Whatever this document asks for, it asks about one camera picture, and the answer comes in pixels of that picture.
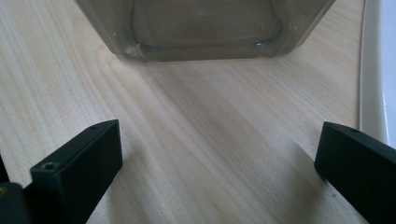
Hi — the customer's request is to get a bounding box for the grey translucent storage box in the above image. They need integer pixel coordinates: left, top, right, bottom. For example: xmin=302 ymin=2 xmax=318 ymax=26
xmin=74 ymin=0 xmax=337 ymax=63

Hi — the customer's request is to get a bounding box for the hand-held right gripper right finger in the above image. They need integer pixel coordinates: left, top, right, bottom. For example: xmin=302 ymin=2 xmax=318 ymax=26
xmin=314 ymin=120 xmax=396 ymax=224

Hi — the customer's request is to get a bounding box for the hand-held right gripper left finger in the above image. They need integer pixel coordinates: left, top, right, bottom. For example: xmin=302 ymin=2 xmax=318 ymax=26
xmin=30 ymin=119 xmax=123 ymax=224

